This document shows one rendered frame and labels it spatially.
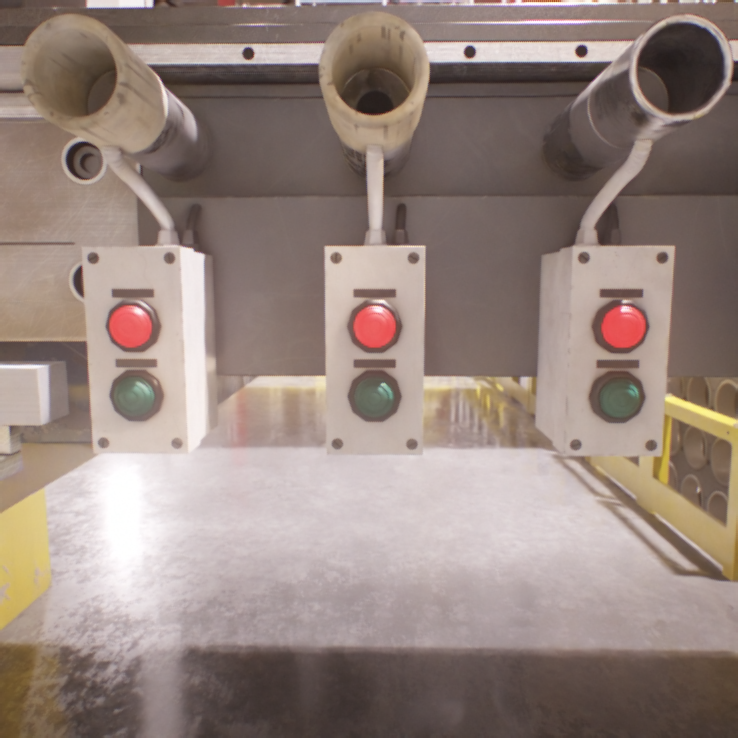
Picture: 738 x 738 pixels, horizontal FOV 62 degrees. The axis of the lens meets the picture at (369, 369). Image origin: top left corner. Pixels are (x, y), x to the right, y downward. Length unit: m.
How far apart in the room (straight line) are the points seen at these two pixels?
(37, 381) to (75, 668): 0.98
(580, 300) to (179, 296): 0.28
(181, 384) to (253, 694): 0.91
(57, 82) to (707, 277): 0.50
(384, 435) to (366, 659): 0.96
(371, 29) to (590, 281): 0.22
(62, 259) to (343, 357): 0.30
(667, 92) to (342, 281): 0.25
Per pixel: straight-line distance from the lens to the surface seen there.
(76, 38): 0.45
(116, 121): 0.42
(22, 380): 0.56
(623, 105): 0.43
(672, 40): 0.45
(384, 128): 0.38
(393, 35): 0.40
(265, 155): 0.58
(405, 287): 0.44
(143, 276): 0.47
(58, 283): 0.63
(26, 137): 0.66
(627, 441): 0.49
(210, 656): 1.42
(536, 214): 0.55
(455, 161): 0.57
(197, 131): 0.55
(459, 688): 1.31
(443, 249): 0.53
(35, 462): 1.04
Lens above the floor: 0.74
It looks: 7 degrees down
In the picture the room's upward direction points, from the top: straight up
